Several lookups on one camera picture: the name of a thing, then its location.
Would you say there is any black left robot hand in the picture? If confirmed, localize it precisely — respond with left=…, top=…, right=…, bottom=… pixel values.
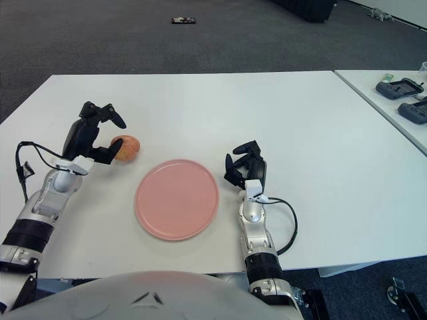
left=62, top=101, right=127, bottom=166

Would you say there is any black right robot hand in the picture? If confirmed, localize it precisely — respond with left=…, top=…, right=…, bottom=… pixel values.
left=223, top=140, right=268, bottom=191

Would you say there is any red yellow apple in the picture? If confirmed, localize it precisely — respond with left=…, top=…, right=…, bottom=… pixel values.
left=109, top=135, right=141, bottom=163

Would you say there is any pink round plate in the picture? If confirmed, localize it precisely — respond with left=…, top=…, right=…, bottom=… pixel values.
left=134, top=159, right=220, bottom=241

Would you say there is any grey robot torso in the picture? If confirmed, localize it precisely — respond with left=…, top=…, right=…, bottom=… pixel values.
left=0, top=270, right=303, bottom=320

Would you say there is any black stand leg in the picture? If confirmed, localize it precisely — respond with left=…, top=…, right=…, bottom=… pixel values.
left=396, top=289, right=427, bottom=320
left=300, top=288, right=331, bottom=320

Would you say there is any grey handheld controller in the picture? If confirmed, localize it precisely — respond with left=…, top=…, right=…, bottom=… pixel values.
left=375, top=77, right=424, bottom=100
left=396, top=101, right=427, bottom=125

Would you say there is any black cabinet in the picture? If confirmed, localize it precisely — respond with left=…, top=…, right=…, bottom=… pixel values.
left=270, top=0, right=336, bottom=23

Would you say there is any grey caster wheel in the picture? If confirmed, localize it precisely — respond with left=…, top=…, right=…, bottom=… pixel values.
left=386, top=276, right=406, bottom=301

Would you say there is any grey floor clutter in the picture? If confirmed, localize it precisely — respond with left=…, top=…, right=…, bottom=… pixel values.
left=368, top=8, right=394, bottom=21

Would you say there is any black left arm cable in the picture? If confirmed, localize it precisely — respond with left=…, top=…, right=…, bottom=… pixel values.
left=15, top=141, right=73, bottom=203

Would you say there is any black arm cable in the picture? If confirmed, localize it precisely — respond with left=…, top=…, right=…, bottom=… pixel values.
left=15, top=141, right=73, bottom=203
left=263, top=196, right=298, bottom=256

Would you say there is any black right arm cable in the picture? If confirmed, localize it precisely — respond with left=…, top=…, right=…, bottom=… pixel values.
left=263, top=196, right=298, bottom=256

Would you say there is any white table frame bar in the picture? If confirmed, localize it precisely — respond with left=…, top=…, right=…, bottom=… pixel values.
left=317, top=263, right=361, bottom=278
left=35, top=275, right=101, bottom=291

